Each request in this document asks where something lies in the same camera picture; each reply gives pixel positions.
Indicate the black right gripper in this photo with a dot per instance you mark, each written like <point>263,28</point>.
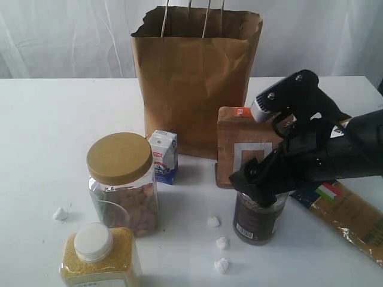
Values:
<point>301,157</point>

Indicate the dark can with clear lid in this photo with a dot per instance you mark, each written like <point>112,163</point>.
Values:
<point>254,224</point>

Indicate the yellow grain bottle white cap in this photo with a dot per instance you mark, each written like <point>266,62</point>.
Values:
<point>100,256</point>

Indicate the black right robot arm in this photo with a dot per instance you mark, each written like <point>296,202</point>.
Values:
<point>354,149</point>

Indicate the brown paper shopping bag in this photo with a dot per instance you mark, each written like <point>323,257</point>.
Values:
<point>190,62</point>

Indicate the brown kraft pouch orange label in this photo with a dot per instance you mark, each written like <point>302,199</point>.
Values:
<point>239,139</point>

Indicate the white paper wad upper centre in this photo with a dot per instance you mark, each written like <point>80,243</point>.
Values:
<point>213,222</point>

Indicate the white paper wad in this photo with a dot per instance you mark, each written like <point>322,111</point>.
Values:
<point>222,265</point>
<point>213,222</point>
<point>222,243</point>
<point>60,215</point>

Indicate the spaghetti packet with Italian flag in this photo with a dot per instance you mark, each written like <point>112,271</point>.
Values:
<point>356,220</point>

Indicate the small blue white milk carton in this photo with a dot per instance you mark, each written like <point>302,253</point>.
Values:
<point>164,147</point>

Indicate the white paper wad middle centre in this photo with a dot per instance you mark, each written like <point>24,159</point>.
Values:
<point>222,243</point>

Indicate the white paper wad lower centre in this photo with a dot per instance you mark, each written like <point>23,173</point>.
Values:
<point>222,265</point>

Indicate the nut jar with gold lid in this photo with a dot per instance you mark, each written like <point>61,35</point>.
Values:
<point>122,184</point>

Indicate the white paper wad far left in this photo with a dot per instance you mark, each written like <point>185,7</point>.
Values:
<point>60,215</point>

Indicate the white backdrop curtain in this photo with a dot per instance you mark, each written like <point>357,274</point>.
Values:
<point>91,39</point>

